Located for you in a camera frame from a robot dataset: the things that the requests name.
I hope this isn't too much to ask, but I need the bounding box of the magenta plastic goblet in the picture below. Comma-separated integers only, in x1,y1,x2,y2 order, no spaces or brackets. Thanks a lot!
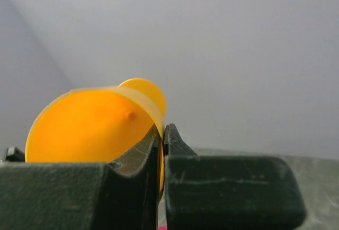
157,226,167,230

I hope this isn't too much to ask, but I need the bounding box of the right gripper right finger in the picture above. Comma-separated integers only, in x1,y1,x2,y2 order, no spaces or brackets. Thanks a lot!
164,124,307,229

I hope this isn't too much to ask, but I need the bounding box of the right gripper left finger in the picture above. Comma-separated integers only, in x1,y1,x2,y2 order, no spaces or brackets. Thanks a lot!
1,128,162,229

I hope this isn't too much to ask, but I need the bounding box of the orange plastic goblet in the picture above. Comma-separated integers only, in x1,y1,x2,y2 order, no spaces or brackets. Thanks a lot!
25,77,167,198

